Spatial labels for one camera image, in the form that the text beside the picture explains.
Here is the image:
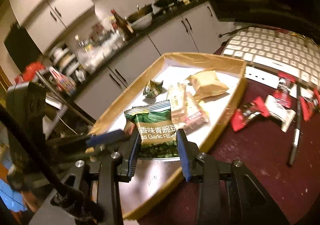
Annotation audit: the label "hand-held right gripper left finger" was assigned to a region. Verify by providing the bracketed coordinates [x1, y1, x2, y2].
[75, 127, 142, 225]

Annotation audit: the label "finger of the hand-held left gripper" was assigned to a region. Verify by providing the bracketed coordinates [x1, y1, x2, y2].
[46, 129, 129, 148]

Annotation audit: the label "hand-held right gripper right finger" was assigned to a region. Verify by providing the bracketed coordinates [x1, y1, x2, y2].
[176, 129, 289, 225]

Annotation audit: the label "green pea snack packet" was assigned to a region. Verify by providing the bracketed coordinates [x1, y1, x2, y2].
[124, 99, 181, 161]

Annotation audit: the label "round cracker packet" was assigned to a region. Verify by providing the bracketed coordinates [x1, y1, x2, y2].
[184, 91, 210, 132]

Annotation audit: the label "beige snack packet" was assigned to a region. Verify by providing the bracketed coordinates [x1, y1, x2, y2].
[167, 83, 187, 122]

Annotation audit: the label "gold-edged cardboard box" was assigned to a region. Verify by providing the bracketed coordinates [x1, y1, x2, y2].
[89, 52, 248, 220]

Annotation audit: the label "gold foil snack packet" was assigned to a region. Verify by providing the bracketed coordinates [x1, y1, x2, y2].
[187, 70, 230, 102]

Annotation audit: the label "red plastic bag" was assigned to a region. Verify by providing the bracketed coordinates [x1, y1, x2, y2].
[15, 62, 47, 84]

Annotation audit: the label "small red black snack packet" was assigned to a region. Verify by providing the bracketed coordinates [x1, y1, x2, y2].
[230, 97, 270, 132]

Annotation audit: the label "clear plastic bottle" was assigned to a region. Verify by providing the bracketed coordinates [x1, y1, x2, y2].
[74, 35, 94, 73]

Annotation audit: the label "dark red tablecloth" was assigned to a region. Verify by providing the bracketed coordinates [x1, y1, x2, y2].
[136, 40, 320, 225]

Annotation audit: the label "grey kitchen cabinets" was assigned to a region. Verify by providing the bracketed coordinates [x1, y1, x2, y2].
[74, 1, 223, 120]

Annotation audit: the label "black kitchen countertop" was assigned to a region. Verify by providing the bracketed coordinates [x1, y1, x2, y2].
[67, 0, 209, 96]

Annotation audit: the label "white red snack packet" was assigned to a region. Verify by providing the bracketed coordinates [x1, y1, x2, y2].
[265, 95, 297, 132]

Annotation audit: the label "white usb hub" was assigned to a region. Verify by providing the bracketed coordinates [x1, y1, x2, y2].
[244, 65, 280, 89]

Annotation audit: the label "dark glass bottle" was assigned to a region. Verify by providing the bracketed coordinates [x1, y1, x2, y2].
[111, 10, 134, 38]

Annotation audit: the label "black pen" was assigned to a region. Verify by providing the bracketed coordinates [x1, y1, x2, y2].
[286, 85, 302, 167]

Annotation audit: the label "metal bowl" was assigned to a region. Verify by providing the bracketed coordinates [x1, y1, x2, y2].
[127, 5, 153, 31]

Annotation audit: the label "dark red snack packet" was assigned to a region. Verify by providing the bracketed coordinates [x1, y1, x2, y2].
[272, 71, 298, 108]

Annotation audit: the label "long red snack packet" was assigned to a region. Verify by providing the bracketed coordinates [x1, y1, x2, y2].
[299, 89, 320, 122]

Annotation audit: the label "white keyboard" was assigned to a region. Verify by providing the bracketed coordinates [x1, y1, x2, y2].
[221, 26, 320, 88]

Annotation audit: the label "black cable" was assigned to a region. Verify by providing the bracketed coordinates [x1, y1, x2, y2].
[0, 105, 105, 224]

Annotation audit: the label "grey wall cabinets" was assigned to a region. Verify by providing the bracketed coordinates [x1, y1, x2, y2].
[7, 0, 95, 47]

